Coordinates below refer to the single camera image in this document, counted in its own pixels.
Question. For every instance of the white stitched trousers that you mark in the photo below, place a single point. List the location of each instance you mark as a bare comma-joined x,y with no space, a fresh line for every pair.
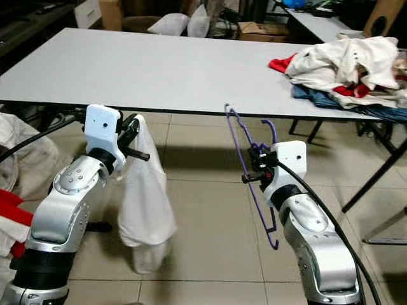
388,100

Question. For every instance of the red cloth garment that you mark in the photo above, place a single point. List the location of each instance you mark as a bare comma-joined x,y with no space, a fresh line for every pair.
281,63

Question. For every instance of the black low shelf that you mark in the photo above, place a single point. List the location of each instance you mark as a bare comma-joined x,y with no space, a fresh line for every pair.
32,32

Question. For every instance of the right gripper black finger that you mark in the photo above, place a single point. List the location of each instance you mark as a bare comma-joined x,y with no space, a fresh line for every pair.
266,153
257,155

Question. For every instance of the purple blue clothes hanger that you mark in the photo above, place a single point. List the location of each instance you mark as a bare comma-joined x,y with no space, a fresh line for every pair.
235,136

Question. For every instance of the white shirt with plaid lining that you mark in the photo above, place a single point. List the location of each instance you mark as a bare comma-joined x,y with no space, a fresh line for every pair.
331,63

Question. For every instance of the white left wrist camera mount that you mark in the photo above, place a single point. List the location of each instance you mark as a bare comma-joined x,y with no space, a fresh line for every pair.
102,124

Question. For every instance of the plain white cloth garment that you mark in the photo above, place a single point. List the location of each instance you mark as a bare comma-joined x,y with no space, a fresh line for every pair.
149,210

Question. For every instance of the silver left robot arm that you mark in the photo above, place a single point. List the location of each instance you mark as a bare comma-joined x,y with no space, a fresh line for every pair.
63,216

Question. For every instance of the wooden speaker black cone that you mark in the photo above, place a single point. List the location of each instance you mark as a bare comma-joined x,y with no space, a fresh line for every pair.
385,19

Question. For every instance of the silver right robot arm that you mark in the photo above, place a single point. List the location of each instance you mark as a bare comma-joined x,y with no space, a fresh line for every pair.
318,248

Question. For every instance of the small white drawer unit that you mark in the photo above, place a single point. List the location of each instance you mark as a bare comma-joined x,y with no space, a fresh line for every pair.
87,13

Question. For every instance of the grey white pillow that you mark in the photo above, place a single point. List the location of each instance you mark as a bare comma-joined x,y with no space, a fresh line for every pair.
168,25
197,22

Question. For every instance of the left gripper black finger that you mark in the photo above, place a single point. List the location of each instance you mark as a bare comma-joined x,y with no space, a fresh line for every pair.
135,127

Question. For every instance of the tall brown cardboard box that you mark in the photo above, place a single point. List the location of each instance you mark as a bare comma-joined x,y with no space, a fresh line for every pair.
110,14

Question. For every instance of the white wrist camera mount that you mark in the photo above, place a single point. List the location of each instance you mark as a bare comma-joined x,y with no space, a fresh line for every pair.
102,124
289,159

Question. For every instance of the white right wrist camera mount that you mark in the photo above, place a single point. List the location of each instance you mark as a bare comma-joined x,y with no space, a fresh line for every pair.
289,159

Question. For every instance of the blue plastic item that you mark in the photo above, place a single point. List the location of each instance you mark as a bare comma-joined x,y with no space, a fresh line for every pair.
292,3

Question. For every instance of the blue denim jeans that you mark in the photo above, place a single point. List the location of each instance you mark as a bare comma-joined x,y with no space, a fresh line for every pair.
318,98

